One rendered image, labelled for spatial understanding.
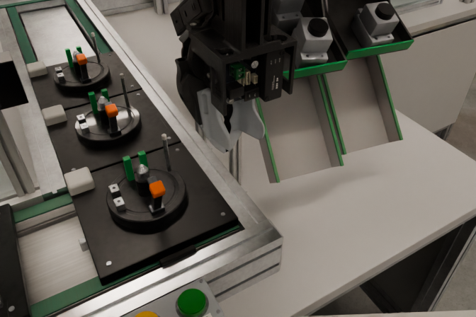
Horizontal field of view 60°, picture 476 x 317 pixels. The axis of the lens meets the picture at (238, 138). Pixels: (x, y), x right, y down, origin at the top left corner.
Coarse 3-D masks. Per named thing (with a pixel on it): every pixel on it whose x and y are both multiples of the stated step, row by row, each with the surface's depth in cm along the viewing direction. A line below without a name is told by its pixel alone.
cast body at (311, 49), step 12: (300, 24) 62; (312, 24) 60; (324, 24) 61; (300, 36) 62; (312, 36) 61; (324, 36) 61; (300, 48) 62; (312, 48) 62; (324, 48) 62; (300, 60) 63; (312, 60) 63; (324, 60) 63
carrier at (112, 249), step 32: (128, 160) 72; (160, 160) 82; (192, 160) 82; (96, 192) 75; (128, 192) 72; (192, 192) 75; (96, 224) 69; (128, 224) 68; (160, 224) 69; (192, 224) 69; (224, 224) 69; (96, 256) 64; (128, 256) 64; (160, 256) 65
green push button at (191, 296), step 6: (186, 294) 59; (192, 294) 59; (198, 294) 59; (180, 300) 58; (186, 300) 58; (192, 300) 58; (198, 300) 58; (204, 300) 58; (180, 306) 58; (186, 306) 58; (192, 306) 58; (198, 306) 58; (204, 306) 58; (180, 312) 58; (186, 312) 57; (192, 312) 57; (198, 312) 57
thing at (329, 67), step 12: (312, 0) 70; (300, 12) 71; (312, 12) 71; (336, 48) 66; (288, 60) 66; (336, 60) 67; (288, 72) 62; (300, 72) 63; (312, 72) 64; (324, 72) 65
